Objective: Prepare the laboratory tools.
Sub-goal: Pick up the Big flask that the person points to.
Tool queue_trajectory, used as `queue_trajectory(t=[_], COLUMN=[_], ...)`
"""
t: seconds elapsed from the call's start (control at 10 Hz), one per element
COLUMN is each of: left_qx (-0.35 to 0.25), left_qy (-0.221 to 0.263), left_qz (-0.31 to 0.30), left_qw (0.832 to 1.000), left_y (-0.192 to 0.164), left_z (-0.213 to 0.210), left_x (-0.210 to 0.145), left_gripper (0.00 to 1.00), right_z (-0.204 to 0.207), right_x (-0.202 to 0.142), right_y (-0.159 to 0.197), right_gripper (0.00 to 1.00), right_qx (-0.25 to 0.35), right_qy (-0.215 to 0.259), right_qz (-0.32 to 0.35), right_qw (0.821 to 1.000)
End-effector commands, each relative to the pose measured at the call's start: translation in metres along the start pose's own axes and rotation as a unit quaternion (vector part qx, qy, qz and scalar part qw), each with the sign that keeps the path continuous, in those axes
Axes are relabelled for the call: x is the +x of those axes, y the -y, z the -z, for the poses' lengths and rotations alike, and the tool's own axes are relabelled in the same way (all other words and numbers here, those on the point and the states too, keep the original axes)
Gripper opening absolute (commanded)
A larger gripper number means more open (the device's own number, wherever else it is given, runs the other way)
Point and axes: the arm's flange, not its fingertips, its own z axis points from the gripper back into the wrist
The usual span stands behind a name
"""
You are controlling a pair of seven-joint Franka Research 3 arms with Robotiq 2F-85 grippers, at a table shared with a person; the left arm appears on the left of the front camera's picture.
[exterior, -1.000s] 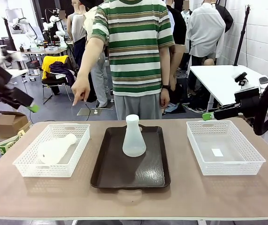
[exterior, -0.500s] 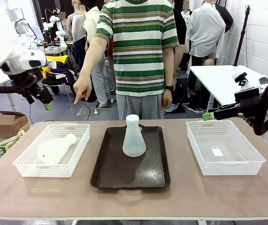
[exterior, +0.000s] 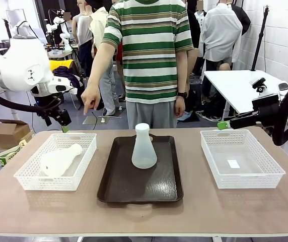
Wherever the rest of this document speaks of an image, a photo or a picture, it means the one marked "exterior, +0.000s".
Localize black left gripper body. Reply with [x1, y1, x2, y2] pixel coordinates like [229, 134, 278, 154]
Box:
[36, 97, 72, 127]

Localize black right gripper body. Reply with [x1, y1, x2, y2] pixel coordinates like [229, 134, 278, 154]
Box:
[229, 93, 280, 130]

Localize white plastic conical flask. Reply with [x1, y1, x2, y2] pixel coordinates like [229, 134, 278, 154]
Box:
[40, 143, 83, 177]
[131, 123, 158, 170]

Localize person's right forearm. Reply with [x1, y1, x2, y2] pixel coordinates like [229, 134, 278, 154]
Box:
[87, 42, 118, 89]

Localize person's left forearm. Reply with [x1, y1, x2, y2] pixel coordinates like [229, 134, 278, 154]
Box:
[174, 49, 188, 94]

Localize person's right hand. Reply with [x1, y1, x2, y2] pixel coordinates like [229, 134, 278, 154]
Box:
[81, 84, 102, 116]

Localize person's left hand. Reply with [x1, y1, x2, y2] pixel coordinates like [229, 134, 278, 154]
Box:
[175, 96, 187, 118]

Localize grey floor plate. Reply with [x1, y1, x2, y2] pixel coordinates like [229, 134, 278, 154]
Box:
[82, 115, 105, 126]

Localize white desk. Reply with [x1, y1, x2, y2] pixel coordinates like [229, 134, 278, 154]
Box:
[203, 70, 288, 122]

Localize white sticker label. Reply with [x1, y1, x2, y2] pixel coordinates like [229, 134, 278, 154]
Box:
[227, 159, 241, 169]

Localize chair piled with clothes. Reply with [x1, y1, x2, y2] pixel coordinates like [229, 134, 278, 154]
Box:
[48, 59, 86, 106]

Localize brown cardboard box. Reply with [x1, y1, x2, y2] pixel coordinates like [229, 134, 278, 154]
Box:
[0, 119, 33, 149]

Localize white perforated plastic basket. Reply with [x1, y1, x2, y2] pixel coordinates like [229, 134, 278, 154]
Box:
[13, 133, 98, 191]
[200, 129, 286, 190]

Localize green and white carton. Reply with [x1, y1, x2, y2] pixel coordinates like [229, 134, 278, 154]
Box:
[0, 139, 28, 167]

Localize grey trousers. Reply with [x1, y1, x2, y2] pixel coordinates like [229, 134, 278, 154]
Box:
[125, 100, 179, 130]

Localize black tripod stand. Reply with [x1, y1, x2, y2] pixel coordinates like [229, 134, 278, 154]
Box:
[250, 4, 271, 72]

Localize mannequin in white tank top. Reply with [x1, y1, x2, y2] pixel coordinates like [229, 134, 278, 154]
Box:
[71, 0, 95, 79]

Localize dark brown serving tray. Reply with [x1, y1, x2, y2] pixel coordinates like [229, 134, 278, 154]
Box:
[96, 133, 184, 203]

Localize black hanging jacket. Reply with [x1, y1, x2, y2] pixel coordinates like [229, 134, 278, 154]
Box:
[231, 4, 251, 36]

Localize mannequin in cream jacket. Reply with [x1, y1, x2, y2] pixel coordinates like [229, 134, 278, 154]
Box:
[88, 6, 110, 51]

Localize black light stand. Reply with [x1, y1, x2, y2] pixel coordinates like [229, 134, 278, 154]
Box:
[2, 18, 13, 40]

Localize whiteboard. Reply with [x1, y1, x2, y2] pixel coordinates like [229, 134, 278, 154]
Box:
[6, 9, 27, 28]

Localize green striped t-shirt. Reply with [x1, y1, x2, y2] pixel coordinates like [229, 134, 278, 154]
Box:
[101, 0, 194, 104]

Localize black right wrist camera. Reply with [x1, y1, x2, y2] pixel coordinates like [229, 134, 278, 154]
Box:
[251, 77, 267, 96]

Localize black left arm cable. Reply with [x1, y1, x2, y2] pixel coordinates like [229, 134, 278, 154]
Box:
[0, 83, 49, 114]

